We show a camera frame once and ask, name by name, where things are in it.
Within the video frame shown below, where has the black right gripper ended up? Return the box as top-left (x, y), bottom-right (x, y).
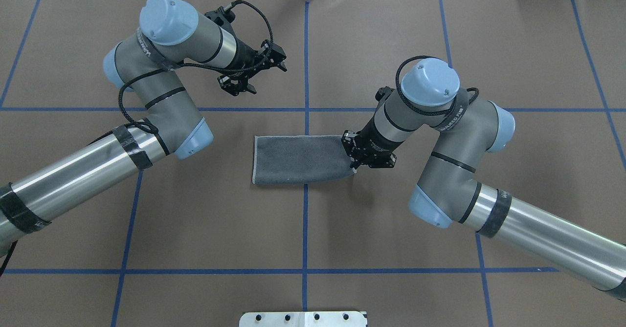
top-left (341, 121), bottom-right (398, 174)

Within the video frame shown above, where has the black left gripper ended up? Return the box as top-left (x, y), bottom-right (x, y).
top-left (218, 41), bottom-right (288, 97)

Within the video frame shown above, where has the pink and grey towel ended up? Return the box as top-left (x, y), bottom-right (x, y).
top-left (252, 135), bottom-right (356, 185)

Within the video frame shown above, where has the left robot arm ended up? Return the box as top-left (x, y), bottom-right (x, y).
top-left (0, 0), bottom-right (287, 257)

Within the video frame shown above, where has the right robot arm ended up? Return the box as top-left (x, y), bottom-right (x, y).
top-left (341, 55), bottom-right (626, 301)

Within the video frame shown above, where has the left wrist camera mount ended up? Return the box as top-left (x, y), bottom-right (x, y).
top-left (203, 5), bottom-right (236, 33)

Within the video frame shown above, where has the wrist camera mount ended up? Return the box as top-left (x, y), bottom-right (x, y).
top-left (203, 5), bottom-right (236, 33)
top-left (374, 86), bottom-right (394, 105)

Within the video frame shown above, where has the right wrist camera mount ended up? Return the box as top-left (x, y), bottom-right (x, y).
top-left (374, 86), bottom-right (394, 105)

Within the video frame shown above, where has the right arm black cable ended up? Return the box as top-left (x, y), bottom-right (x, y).
top-left (395, 56), bottom-right (480, 120)

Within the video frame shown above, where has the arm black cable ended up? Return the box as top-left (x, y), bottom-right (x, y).
top-left (395, 56), bottom-right (480, 120)
top-left (118, 0), bottom-right (274, 134)

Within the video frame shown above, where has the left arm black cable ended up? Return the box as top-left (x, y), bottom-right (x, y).
top-left (118, 0), bottom-right (274, 134)

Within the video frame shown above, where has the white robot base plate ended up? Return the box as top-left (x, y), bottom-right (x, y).
top-left (239, 311), bottom-right (368, 327)

